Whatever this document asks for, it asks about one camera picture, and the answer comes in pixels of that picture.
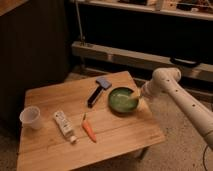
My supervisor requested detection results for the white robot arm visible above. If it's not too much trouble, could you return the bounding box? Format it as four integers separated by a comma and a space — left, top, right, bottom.
132, 68, 213, 151

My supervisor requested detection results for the black handle on shelf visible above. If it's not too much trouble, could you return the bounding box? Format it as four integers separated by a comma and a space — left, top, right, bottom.
170, 57, 201, 68

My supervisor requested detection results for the green ceramic bowl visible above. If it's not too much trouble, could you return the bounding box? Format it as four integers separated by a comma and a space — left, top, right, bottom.
108, 87, 139, 113

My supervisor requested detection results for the black cable on floor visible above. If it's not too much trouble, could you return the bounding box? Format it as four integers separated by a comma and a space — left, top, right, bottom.
202, 140, 213, 171

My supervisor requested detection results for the wooden table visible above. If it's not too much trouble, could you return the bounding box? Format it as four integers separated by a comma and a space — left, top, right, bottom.
17, 77, 165, 171

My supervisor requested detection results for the orange carrot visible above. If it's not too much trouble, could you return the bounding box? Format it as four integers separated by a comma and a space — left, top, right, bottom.
82, 116, 97, 143

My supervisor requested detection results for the metal shelf rail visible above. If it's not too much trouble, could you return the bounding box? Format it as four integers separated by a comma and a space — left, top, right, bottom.
71, 41, 213, 82

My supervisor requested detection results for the metal vertical pole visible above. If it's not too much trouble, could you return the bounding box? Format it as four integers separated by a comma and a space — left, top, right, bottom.
75, 0, 85, 45

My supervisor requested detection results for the white plastic cup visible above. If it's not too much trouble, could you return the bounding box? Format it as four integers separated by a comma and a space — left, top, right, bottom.
19, 106, 42, 130

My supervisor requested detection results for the white tube of cream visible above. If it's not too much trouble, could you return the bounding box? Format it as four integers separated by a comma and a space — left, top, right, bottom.
53, 111, 77, 144

